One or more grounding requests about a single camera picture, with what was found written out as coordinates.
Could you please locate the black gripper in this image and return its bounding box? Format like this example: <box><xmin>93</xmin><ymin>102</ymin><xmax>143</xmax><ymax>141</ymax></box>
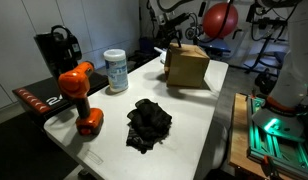
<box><xmin>160</xmin><ymin>13</ymin><xmax>189</xmax><ymax>48</ymax></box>

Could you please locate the white wipes canister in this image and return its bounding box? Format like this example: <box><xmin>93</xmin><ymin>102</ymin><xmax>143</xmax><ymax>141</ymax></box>
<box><xmin>103</xmin><ymin>49</ymin><xmax>128</xmax><ymax>92</ymax></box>

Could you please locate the brown cardboard box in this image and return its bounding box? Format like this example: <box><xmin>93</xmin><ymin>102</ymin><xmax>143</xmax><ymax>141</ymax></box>
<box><xmin>164</xmin><ymin>43</ymin><xmax>210</xmax><ymax>88</ymax></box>

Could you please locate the green lit aluminium frame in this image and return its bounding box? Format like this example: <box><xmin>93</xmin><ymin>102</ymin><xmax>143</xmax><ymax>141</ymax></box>
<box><xmin>246</xmin><ymin>97</ymin><xmax>308</xmax><ymax>180</ymax></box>

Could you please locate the black weight bench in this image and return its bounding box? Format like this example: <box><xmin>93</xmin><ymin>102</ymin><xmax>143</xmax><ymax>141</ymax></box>
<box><xmin>238</xmin><ymin>0</ymin><xmax>308</xmax><ymax>76</ymax></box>

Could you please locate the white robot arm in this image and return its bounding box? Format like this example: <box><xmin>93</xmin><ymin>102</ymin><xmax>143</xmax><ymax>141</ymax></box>
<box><xmin>255</xmin><ymin>0</ymin><xmax>308</xmax><ymax>113</ymax></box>

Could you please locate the black crumpled cloth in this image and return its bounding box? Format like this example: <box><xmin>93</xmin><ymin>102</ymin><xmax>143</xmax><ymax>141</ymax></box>
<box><xmin>126</xmin><ymin>99</ymin><xmax>172</xmax><ymax>154</ymax></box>

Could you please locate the red exercise ball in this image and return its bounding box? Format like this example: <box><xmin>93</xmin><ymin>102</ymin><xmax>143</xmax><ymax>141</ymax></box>
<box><xmin>203</xmin><ymin>3</ymin><xmax>238</xmax><ymax>38</ymax></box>

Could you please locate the orange cordless drill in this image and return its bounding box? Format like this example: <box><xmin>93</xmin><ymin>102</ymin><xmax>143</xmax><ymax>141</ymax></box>
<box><xmin>58</xmin><ymin>61</ymin><xmax>104</xmax><ymax>136</ymax></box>

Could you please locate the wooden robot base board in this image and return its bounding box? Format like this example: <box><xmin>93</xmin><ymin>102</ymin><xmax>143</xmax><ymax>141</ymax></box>
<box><xmin>227</xmin><ymin>92</ymin><xmax>308</xmax><ymax>180</ymax></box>

